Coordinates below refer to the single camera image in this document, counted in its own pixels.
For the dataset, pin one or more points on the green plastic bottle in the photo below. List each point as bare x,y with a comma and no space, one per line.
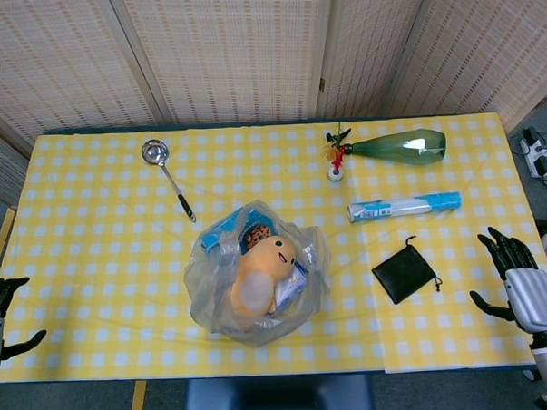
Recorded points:
402,148

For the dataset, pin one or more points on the blue white tube package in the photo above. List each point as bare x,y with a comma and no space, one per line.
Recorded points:
405,206

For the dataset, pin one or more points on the woven bamboo folding screen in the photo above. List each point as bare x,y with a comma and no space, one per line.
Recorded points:
230,52

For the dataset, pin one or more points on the yellow plush toy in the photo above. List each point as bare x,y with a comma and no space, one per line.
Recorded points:
258,278

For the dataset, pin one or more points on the colourful feather shuttlecock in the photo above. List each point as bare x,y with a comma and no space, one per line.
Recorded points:
336,159

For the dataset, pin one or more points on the yellow white checkered tablecloth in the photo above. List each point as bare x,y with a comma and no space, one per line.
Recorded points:
98,249

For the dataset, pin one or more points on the white power strip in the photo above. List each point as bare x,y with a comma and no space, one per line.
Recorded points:
533,153

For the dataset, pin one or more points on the blue cardboard box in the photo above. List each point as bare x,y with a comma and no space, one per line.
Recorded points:
220,232

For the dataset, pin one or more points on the yellow floor tape strip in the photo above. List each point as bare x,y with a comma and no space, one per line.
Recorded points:
138,405

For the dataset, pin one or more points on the small white blue carton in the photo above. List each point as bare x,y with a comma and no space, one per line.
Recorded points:
291,288

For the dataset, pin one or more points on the brown chocolate chip cookie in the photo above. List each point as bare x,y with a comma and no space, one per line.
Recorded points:
256,235

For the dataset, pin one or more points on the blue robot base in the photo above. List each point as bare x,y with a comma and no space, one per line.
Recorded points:
277,400

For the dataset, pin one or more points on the clear plastic bag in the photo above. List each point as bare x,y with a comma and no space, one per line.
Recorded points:
223,302

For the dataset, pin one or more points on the brass screen hinge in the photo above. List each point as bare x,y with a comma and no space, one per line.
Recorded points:
321,83

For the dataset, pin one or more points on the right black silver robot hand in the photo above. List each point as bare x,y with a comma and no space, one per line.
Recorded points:
530,293

